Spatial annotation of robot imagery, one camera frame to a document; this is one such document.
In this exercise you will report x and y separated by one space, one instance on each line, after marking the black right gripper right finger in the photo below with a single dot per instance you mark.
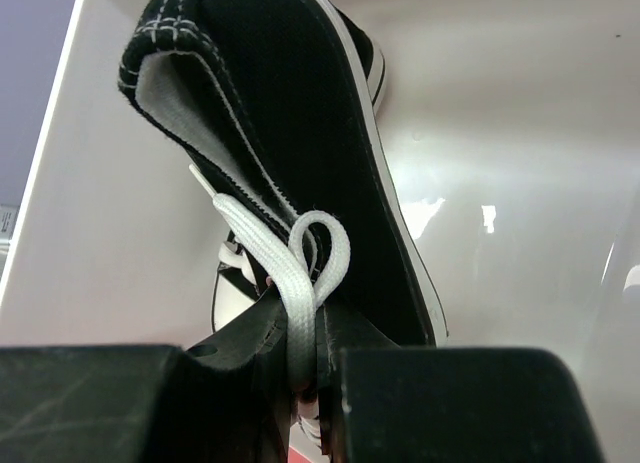
380 402

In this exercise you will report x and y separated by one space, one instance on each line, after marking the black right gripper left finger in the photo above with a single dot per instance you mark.
224 400

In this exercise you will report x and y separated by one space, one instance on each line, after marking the black canvas sneaker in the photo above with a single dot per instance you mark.
274 101
240 282

